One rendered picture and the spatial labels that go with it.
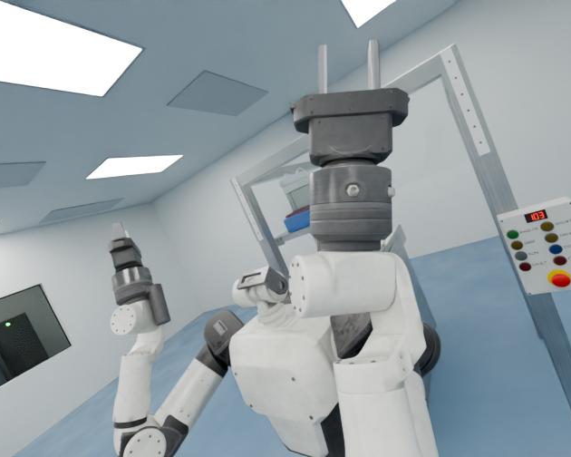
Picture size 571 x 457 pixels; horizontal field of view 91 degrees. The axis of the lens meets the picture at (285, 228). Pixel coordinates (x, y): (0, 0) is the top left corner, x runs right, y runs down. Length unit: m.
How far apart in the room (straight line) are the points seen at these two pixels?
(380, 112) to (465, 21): 4.37
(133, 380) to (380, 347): 0.57
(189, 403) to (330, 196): 0.62
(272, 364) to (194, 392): 0.26
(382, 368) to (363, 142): 0.21
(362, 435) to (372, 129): 0.28
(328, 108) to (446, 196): 4.24
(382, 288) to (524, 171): 4.34
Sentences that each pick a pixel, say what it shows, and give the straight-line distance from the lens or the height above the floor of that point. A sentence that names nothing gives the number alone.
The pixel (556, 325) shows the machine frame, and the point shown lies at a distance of 1.30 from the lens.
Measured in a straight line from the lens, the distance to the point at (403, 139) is 1.10.
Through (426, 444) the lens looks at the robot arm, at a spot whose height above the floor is 1.20.
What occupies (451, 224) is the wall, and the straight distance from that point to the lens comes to 4.61.
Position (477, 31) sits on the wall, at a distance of 4.65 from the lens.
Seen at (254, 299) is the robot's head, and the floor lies 1.36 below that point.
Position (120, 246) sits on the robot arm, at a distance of 0.80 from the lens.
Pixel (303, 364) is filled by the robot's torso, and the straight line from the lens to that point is 0.54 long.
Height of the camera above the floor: 1.51
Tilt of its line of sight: 4 degrees down
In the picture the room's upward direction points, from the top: 24 degrees counter-clockwise
